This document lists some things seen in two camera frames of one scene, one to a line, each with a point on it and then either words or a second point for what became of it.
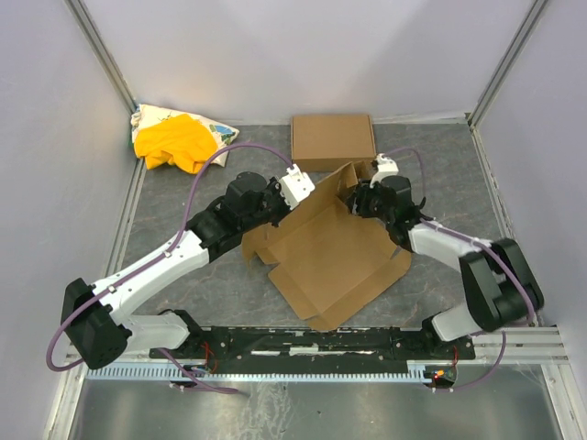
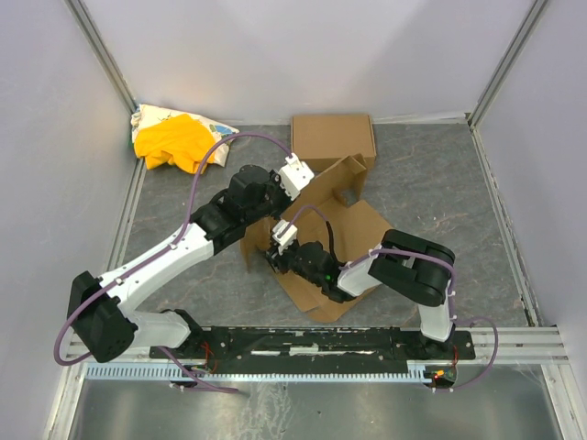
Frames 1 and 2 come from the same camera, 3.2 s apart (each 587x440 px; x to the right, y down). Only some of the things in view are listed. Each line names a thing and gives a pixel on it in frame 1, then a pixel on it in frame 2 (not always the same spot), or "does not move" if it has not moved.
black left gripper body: [279, 207] does not move
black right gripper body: [359, 202] to [278, 258]
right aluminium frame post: [533, 14] does not move
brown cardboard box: [326, 259] does not move
